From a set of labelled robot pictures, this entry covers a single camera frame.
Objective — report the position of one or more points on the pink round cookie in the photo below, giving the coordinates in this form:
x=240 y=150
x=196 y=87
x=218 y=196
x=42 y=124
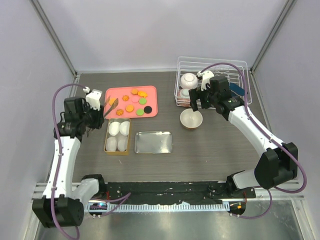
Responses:
x=135 y=99

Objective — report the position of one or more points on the green round cookie upper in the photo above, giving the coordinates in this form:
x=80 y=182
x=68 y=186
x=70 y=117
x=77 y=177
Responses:
x=142 y=101

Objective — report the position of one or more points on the white ceramic bowl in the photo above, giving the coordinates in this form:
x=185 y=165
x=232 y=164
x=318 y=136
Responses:
x=190 y=119

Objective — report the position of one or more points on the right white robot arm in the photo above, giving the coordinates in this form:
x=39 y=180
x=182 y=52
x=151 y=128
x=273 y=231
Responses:
x=276 y=164

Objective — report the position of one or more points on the dark blue dish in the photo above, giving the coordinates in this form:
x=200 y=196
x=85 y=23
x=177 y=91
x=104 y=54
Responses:
x=236 y=90

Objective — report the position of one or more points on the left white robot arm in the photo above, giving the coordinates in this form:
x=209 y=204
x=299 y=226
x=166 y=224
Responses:
x=60 y=204

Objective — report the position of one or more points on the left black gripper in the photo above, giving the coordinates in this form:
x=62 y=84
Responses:
x=99 y=118

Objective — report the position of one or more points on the metal tongs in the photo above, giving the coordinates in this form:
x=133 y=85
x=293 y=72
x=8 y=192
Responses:
x=112 y=107

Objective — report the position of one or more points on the white wire dish rack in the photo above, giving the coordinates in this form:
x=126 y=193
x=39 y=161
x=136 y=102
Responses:
x=236 y=71

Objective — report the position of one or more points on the orange flower cookie top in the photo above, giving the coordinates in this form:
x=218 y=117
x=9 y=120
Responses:
x=134 y=91

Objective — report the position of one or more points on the pink plastic tray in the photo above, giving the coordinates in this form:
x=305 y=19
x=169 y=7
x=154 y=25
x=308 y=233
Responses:
x=119 y=92

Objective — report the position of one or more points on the orange fish cookie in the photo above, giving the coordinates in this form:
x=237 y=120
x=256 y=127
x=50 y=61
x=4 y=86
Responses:
x=142 y=94

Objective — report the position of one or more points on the silver tin lid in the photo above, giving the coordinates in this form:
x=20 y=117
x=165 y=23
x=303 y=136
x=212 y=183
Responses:
x=153 y=142

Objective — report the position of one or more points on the pink patterned cup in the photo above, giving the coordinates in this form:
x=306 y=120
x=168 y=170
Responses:
x=183 y=98

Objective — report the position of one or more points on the white slotted cable duct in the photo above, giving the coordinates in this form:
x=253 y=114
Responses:
x=99 y=207

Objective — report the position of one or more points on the green round cookie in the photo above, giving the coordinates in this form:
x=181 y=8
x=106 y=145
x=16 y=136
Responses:
x=142 y=101
x=140 y=112

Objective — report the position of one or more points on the white round teapot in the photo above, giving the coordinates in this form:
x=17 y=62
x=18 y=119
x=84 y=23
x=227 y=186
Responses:
x=188 y=81

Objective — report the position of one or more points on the gold cookie tin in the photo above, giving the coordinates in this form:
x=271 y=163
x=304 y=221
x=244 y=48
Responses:
x=117 y=152

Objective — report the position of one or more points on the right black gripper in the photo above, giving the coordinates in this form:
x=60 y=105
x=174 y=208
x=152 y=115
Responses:
x=197 y=93

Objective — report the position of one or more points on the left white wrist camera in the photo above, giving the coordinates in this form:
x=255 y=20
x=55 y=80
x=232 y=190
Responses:
x=93 y=97

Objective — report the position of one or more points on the orange ridged round cookie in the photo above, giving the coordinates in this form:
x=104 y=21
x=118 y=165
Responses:
x=129 y=108

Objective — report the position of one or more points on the black round cookie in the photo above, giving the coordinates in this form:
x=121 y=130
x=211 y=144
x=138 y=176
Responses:
x=148 y=109

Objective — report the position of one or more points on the green round cookie lower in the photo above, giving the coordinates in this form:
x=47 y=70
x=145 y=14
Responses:
x=140 y=112

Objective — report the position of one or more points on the orange flower cookie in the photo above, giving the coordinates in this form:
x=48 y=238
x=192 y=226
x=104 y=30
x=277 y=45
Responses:
x=125 y=98
x=134 y=91
x=119 y=112

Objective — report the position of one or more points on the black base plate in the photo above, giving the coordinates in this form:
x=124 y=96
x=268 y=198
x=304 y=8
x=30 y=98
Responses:
x=176 y=192

